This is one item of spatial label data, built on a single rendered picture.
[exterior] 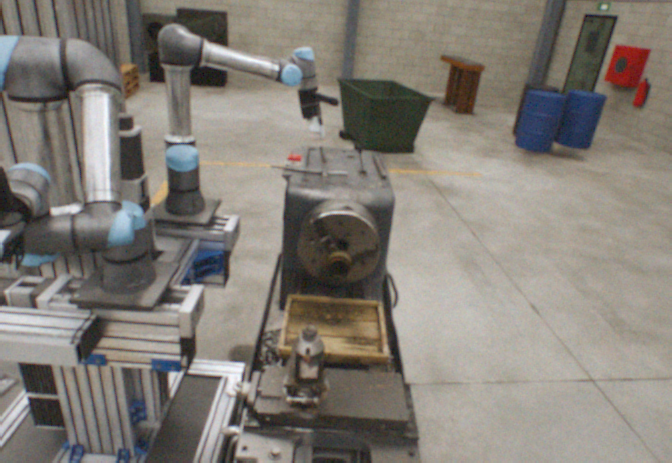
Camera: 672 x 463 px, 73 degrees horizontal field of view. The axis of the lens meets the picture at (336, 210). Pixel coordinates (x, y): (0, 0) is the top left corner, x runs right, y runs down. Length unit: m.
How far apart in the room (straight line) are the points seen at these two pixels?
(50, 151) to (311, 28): 10.45
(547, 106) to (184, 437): 6.87
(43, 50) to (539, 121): 7.28
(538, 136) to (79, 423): 7.14
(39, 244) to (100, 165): 0.19
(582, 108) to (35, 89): 8.08
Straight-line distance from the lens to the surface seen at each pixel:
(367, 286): 1.93
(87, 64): 1.18
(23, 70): 1.20
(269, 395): 1.32
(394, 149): 6.61
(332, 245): 1.64
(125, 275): 1.36
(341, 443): 1.35
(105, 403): 2.02
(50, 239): 1.05
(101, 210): 1.04
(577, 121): 8.64
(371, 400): 1.33
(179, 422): 2.30
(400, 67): 11.92
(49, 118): 1.24
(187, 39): 1.66
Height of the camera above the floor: 1.94
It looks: 25 degrees down
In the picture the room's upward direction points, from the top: 5 degrees clockwise
